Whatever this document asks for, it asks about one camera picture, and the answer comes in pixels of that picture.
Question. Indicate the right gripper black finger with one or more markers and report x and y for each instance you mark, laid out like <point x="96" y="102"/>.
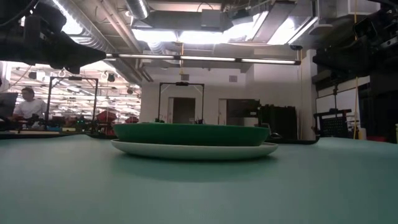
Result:
<point x="339" y="67"/>
<point x="335" y="53"/>

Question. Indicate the dark green plastic plate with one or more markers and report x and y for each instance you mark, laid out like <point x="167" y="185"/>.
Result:
<point x="192" y="135"/>

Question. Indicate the large white plastic plate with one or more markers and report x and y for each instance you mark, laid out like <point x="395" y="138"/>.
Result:
<point x="192" y="153"/>

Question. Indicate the whiteboard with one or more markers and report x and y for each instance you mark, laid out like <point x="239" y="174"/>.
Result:
<point x="345" y="102"/>

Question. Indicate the person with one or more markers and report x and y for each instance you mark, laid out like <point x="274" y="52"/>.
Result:
<point x="31" y="107"/>

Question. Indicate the red storage bin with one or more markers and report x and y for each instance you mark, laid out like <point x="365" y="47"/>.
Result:
<point x="106" y="116"/>

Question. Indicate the black perforated cart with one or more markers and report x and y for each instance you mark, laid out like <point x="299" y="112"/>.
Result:
<point x="334" y="126"/>

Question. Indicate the dark monitor screen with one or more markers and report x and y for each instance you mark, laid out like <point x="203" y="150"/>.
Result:
<point x="7" y="104"/>

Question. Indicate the black cabinet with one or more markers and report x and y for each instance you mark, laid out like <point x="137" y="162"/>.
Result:
<point x="280" y="121"/>

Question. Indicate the black flat tray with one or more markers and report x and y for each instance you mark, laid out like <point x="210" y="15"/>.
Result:
<point x="295" y="142"/>

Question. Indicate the long ceiling light bar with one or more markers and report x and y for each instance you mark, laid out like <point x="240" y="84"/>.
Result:
<point x="202" y="58"/>

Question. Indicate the grey ceiling box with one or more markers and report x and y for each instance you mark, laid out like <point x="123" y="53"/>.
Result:
<point x="211" y="18"/>

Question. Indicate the large silver air duct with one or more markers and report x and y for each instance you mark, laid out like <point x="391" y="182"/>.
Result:
<point x="90" y="28"/>

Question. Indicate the black security camera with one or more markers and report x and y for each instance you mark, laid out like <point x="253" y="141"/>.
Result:
<point x="296" y="47"/>

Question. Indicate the small silver air duct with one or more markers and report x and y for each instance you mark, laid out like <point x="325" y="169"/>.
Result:
<point x="138" y="9"/>

